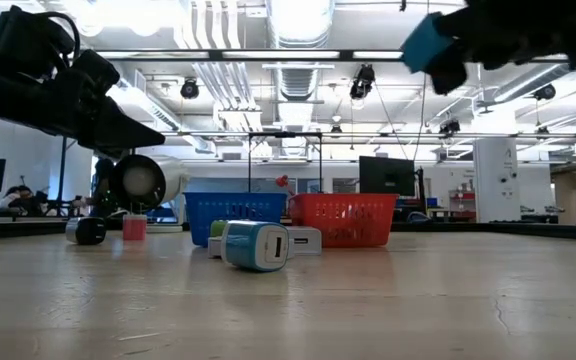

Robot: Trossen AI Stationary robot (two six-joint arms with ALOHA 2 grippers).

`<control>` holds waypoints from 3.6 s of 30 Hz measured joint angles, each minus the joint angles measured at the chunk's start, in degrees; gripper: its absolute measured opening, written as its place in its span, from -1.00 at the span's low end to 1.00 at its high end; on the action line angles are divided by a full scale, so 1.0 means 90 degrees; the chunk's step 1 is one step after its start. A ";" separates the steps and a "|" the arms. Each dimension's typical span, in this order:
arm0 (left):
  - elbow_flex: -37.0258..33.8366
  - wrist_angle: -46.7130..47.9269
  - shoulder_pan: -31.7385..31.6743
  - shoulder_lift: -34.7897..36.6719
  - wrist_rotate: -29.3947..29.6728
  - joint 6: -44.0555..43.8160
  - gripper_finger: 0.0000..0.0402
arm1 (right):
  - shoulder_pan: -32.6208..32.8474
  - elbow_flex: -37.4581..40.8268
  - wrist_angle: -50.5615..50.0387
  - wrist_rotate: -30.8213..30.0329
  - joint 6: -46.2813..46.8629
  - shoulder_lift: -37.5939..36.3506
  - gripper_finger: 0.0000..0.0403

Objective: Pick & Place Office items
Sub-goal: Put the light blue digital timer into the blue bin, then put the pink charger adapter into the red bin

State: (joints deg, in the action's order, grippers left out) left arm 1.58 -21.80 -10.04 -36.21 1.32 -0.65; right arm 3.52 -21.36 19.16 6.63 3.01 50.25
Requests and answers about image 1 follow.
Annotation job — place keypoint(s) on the black overhead camera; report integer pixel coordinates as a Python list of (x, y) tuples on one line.
[(363, 82)]

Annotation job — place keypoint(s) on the red storage rack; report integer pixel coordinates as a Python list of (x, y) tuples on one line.
[(460, 200)]

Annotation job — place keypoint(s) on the small red ornament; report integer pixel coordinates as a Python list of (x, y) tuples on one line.
[(282, 181)]

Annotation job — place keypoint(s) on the person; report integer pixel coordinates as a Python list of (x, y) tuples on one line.
[(20, 197)]

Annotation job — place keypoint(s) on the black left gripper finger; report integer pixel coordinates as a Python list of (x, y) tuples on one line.
[(123, 130)]

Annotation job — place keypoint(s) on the silver ceiling air duct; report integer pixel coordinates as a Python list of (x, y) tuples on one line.
[(300, 25)]

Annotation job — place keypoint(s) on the black rig light beam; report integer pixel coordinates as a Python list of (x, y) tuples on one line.
[(346, 55)]

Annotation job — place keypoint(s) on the black and white USB charger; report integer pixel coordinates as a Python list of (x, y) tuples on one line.
[(85, 231)]

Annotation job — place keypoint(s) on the black desk monitor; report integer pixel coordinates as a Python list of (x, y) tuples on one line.
[(386, 176)]

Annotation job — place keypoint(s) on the blue and white USB charger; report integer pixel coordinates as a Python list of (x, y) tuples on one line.
[(253, 246)]

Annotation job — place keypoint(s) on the black metal frame stand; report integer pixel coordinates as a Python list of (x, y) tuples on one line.
[(285, 134)]

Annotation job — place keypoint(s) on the white round pillar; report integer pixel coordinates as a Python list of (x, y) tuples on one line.
[(493, 165)]

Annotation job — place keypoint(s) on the black ceiling spotlight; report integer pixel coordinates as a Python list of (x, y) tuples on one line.
[(450, 126), (545, 92), (189, 89)]

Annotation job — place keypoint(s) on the green USB charger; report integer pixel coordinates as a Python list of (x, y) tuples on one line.
[(218, 228)]

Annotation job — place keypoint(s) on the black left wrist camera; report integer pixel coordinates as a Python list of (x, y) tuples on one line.
[(23, 40)]

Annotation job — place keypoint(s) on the black aluminium table frame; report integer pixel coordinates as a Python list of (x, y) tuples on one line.
[(518, 231)]

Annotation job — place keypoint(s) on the blue plastic basket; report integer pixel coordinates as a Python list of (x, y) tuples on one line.
[(235, 215)]

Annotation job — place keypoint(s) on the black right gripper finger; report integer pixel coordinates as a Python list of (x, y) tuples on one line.
[(475, 27)]

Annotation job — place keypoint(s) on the red plastic basket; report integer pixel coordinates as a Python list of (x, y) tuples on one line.
[(343, 220)]

